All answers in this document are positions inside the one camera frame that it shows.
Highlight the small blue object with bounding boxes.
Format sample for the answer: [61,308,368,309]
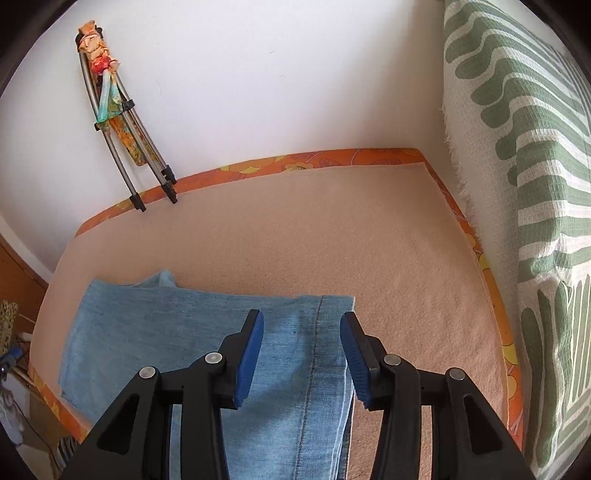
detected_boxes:
[0,347,25,376]

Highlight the white crumpled cloth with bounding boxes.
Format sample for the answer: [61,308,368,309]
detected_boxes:
[0,387,27,445]

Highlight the wooden cabinet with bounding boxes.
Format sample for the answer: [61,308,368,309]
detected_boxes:
[0,232,52,334]

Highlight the colourful patterned cloth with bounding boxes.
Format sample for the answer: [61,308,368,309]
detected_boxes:
[76,21,126,133]

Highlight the folded metal rack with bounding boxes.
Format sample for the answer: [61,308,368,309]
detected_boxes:
[74,21,179,213]

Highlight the orange floral bed sheet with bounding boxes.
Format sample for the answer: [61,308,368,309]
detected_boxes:
[28,147,525,462]

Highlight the blue denim pants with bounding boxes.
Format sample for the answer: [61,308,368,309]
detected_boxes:
[58,270,356,480]

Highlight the green patterned white throw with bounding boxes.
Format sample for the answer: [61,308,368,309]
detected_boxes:
[438,0,591,480]

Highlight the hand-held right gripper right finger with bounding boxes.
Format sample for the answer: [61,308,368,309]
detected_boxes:
[339,311,527,480]

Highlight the peach blanket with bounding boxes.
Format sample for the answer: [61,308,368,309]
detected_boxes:
[28,161,511,480]

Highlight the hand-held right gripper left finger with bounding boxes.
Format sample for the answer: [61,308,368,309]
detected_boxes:
[60,308,265,480]

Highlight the striped fabric item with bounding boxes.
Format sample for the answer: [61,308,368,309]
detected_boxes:
[54,435,82,468]

